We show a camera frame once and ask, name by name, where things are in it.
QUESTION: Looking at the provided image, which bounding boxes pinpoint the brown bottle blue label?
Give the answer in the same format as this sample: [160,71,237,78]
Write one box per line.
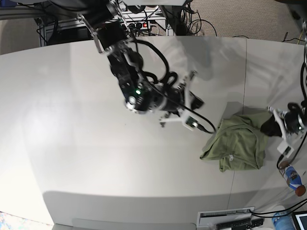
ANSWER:
[279,161,306,197]

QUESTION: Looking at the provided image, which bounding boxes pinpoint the blue water bottle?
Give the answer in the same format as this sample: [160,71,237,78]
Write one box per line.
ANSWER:
[272,211,295,230]

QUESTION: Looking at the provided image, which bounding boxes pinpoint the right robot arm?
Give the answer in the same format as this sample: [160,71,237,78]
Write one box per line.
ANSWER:
[81,0,208,133]

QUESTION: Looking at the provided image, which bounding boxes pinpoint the laptop screen corner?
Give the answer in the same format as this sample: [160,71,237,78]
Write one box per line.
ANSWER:
[292,211,307,230]

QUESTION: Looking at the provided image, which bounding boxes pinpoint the green T-shirt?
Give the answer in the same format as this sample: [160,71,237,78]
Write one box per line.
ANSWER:
[200,112,271,172]

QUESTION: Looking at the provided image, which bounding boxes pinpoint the white tray with black device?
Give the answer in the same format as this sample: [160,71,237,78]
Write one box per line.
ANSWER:
[196,207,255,230]

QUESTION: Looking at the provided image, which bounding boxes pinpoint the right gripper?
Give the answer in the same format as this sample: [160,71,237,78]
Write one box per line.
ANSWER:
[154,71,205,131]

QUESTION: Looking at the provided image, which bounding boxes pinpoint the white power strip red switch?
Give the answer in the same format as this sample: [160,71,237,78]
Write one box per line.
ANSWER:
[128,22,151,31]

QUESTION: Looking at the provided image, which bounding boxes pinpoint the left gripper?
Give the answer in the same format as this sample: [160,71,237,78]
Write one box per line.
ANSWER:
[260,103,307,157]

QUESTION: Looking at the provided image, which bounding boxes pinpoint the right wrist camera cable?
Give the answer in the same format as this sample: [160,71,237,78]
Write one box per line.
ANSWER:
[115,4,218,134]

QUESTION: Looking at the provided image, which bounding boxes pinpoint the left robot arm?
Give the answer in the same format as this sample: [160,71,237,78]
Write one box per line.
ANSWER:
[261,44,307,160]

